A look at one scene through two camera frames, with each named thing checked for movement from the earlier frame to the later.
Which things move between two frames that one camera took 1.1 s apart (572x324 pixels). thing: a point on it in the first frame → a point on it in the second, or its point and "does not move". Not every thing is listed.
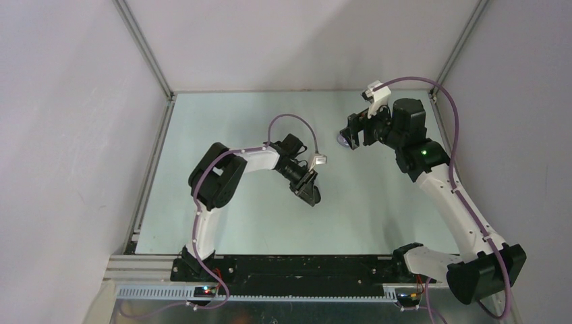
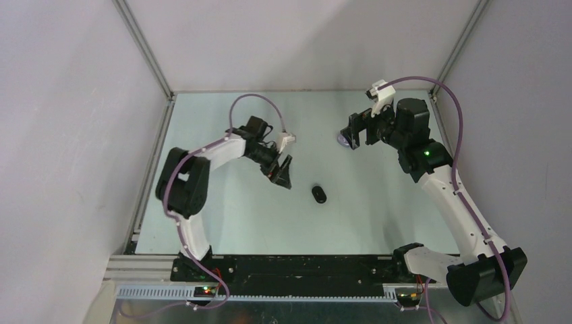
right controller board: (407, 300) does not move
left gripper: (303, 187) → (283, 179)
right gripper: (361, 121) does not move
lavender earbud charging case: (342, 140) does not move
